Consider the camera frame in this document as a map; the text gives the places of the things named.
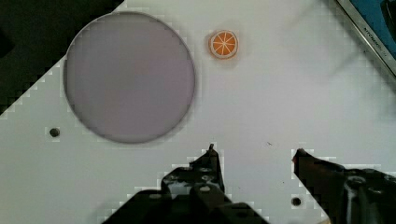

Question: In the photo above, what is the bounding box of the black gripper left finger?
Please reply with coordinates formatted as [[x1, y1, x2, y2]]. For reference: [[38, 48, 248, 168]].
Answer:
[[102, 145, 269, 224]]

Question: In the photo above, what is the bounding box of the felt orange slice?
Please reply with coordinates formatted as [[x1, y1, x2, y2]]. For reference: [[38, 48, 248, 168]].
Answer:
[[208, 30, 239, 60]]

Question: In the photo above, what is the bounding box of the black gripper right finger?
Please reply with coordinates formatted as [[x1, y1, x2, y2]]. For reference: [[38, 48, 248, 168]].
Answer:
[[292, 148, 396, 224]]

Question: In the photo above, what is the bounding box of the grey round plate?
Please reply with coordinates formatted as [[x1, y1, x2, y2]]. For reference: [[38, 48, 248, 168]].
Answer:
[[64, 12, 196, 144]]

